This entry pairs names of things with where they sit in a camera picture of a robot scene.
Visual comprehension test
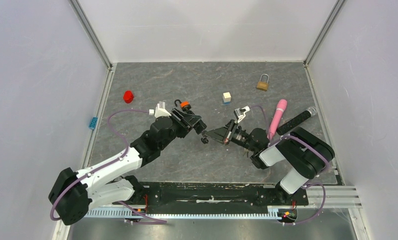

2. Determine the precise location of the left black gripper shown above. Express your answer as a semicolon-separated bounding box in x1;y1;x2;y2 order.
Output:
159;108;202;151

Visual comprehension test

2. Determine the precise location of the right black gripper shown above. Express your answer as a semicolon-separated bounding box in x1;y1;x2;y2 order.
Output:
204;119;257;153

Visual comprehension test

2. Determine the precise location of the orange black padlock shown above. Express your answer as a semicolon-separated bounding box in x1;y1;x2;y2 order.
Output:
174;99;191;112

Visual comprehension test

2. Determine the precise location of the black key bunch large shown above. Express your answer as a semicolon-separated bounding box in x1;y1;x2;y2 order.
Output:
201;134;209;145

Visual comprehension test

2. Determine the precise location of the brass padlock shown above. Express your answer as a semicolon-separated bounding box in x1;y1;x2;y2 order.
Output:
256;73;269;92

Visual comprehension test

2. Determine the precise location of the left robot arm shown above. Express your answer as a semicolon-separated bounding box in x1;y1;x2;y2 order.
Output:
48;108;207;226

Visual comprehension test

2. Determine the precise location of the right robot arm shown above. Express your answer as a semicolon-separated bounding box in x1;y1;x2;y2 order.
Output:
202;119;335;204

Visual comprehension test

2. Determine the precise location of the white blue cube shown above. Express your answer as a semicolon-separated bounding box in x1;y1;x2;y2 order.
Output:
222;92;232;105

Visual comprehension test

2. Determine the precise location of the red cylinder block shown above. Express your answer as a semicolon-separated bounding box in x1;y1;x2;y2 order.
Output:
123;90;134;104

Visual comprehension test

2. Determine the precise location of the pink toy microphone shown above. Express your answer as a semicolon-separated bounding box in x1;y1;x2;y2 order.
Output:
268;99;288;140

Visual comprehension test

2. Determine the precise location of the black toy microphone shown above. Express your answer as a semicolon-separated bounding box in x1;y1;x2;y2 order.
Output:
276;106;318;136

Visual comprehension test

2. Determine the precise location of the blue lego brick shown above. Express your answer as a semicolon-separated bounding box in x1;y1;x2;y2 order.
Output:
88;117;98;130

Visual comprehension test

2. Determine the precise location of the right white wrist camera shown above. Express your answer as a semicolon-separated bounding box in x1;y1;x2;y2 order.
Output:
234;105;250;124

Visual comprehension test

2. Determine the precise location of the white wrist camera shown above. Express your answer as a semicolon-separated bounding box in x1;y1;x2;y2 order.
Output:
234;105;250;124
149;101;171;118

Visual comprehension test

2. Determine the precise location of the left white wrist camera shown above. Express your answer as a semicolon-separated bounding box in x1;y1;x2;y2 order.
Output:
149;101;171;118

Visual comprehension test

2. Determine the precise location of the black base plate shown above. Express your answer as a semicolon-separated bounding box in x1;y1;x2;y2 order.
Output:
125;182;309;215

